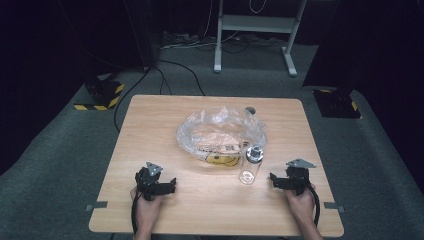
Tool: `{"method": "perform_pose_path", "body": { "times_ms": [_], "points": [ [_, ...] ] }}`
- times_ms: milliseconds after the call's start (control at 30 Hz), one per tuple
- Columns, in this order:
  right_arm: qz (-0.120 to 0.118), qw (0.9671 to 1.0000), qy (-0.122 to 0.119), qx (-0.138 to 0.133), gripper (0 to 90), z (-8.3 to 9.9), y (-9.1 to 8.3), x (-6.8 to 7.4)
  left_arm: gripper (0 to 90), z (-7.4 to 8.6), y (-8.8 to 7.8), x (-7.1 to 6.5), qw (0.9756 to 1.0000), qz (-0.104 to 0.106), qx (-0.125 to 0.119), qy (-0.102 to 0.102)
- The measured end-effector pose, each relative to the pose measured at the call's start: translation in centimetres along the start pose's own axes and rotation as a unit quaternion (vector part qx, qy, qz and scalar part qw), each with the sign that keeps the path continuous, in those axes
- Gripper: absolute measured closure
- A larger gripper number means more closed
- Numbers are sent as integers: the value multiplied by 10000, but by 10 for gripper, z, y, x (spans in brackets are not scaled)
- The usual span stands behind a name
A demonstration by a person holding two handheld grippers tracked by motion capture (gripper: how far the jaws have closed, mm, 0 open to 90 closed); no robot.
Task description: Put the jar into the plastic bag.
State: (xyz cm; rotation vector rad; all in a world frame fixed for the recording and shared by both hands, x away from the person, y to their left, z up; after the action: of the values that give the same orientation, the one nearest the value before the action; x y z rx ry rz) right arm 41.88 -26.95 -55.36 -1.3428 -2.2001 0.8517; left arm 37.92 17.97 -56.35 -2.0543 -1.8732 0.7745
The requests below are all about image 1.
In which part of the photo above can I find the black curtain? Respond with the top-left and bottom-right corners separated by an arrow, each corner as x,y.
0,0 -> 161,176
301,0 -> 424,194

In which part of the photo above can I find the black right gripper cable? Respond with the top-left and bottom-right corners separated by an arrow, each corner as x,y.
305,183 -> 322,228

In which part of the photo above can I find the grey table edge bracket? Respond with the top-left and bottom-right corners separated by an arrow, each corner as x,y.
84,200 -> 109,213
323,201 -> 346,214

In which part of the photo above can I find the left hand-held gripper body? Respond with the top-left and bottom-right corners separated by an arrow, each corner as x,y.
134,161 -> 167,202

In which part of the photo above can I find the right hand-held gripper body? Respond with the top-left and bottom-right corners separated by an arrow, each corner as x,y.
281,158 -> 317,197

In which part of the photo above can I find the bundle of floor cables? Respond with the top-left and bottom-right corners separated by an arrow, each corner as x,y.
160,30 -> 288,54

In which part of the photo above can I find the black yellow striped stand base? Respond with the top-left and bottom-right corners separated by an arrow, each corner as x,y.
73,72 -> 126,112
312,87 -> 363,120

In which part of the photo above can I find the clear plastic bag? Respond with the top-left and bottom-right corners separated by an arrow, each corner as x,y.
175,105 -> 268,168

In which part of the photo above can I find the black floor cable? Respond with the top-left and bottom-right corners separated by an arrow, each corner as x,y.
113,59 -> 206,133

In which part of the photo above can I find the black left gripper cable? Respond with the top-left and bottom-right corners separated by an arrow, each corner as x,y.
130,191 -> 140,236

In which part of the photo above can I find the white metal stand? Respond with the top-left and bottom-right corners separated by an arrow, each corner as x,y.
213,0 -> 308,78

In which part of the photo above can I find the person's right hand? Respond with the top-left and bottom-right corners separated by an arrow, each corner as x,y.
284,185 -> 317,225

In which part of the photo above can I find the person's left hand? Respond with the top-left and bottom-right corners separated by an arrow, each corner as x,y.
129,186 -> 165,231

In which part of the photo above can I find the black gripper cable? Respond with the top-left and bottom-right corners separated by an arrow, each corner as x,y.
130,191 -> 140,236
305,183 -> 322,228

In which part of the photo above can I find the clear bottle with silver cap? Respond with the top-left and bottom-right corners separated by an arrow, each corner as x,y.
238,145 -> 265,186

